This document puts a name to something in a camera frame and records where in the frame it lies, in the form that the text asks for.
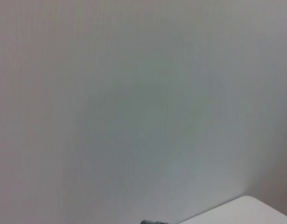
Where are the blue denim shorts with print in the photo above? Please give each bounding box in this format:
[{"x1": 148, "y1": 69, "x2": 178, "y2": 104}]
[{"x1": 140, "y1": 219, "x2": 180, "y2": 224}]

